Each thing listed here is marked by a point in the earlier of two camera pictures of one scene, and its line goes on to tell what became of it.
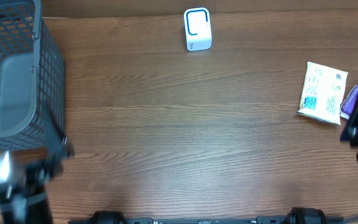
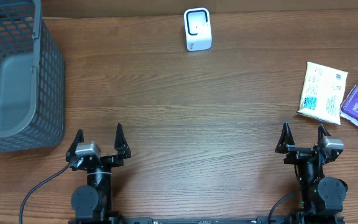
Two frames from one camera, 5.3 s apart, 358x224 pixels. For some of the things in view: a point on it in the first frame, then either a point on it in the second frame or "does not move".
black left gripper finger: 58,146 to 120,143
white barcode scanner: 197,29 does not move
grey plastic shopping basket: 22,73 does not move
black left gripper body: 38,167 to 112,162
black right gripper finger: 354,122 to 286,144
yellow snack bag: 322,93 does not move
